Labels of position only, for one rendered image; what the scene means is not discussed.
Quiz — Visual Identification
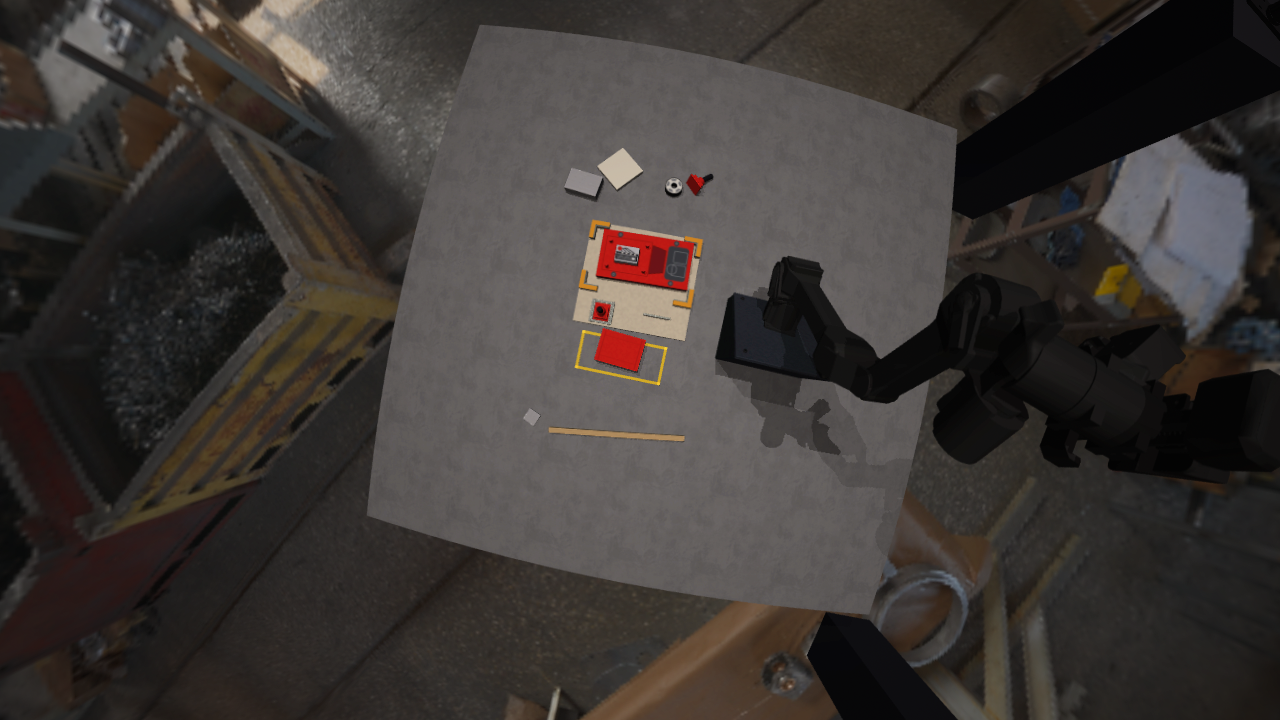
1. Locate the tan flat bar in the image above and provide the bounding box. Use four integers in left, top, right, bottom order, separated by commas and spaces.
549, 427, 684, 441

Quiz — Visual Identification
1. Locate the red car hood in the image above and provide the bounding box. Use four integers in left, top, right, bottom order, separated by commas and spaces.
594, 328, 646, 372

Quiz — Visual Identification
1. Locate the beige square slab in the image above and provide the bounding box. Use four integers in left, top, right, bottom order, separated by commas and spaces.
596, 149, 643, 191

